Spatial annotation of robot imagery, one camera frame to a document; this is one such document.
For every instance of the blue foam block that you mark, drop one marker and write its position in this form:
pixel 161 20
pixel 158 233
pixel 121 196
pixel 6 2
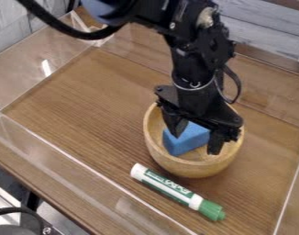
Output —
pixel 194 138

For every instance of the green white marker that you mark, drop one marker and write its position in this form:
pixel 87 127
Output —
pixel 181 194

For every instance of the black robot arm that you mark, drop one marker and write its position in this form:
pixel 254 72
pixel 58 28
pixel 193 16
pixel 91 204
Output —
pixel 201 47

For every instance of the clear acrylic tray wall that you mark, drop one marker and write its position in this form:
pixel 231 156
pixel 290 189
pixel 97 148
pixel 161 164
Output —
pixel 73 102

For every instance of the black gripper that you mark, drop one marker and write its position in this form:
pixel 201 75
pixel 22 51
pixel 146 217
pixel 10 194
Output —
pixel 199 103

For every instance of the brown wooden bowl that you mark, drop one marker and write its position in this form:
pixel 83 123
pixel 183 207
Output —
pixel 195 164

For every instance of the black metal table frame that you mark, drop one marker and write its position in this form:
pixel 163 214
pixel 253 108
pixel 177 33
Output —
pixel 21 218

